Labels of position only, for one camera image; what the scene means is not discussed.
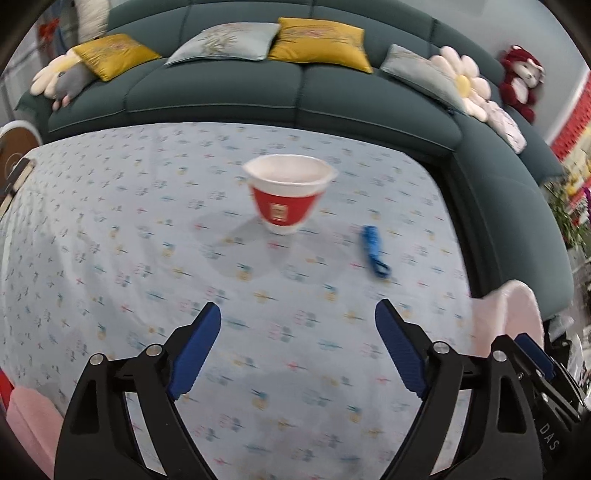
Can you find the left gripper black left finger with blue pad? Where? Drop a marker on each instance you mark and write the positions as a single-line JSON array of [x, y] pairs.
[[97, 440]]

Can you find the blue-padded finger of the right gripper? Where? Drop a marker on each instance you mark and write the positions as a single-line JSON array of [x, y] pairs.
[[543, 362]]

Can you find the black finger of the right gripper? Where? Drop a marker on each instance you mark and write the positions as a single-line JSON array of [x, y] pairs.
[[556, 405]]

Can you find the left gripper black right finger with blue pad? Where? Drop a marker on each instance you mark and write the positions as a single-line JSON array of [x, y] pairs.
[[474, 421]]

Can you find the blue wrapper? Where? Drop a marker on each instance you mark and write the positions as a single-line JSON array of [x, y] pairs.
[[371, 243]]

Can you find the red paper cup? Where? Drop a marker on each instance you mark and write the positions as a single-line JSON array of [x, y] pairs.
[[286, 187]]

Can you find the potted orchid plant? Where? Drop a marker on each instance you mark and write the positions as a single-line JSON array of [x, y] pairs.
[[573, 219]]

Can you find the white patterned cushion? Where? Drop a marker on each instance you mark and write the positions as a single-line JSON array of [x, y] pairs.
[[505, 126]]

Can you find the floral tablecloth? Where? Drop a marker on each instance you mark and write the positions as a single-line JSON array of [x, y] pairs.
[[119, 237]]

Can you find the white flower pillow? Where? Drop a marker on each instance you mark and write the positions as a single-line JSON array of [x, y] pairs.
[[473, 89]]

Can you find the red teddy bear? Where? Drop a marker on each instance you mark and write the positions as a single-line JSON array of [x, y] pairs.
[[524, 74]]

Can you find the round wooden side table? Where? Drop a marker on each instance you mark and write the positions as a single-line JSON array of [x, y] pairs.
[[18, 138]]

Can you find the pale blue cushion right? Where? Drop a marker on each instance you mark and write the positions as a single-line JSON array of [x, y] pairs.
[[422, 75]]

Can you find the pale blue cushion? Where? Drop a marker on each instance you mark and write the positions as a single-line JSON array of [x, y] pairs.
[[422, 75], [248, 41]]

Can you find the grey mouse plush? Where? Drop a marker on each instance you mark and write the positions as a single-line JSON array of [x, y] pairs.
[[62, 80]]

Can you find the teal sectional sofa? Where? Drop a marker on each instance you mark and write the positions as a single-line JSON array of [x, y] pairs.
[[506, 228]]

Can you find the yellow cushion left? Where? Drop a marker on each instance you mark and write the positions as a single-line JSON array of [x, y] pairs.
[[110, 56]]

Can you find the yellow cushion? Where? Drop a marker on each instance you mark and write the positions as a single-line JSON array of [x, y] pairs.
[[110, 56], [313, 41]]

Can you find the yellow cushion centre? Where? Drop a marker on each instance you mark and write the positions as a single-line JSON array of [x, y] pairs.
[[313, 41]]

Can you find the white plush pillow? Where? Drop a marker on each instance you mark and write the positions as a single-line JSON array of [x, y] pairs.
[[92, 18]]

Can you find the pale blue cushion left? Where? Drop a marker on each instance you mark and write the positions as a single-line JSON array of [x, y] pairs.
[[248, 41]]

